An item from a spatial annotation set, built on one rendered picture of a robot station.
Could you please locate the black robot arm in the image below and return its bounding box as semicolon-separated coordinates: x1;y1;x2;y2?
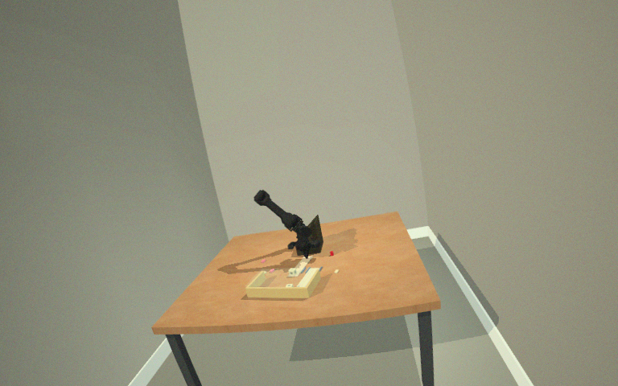
254;190;311;249

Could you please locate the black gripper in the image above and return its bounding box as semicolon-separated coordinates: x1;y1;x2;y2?
287;235;321;259

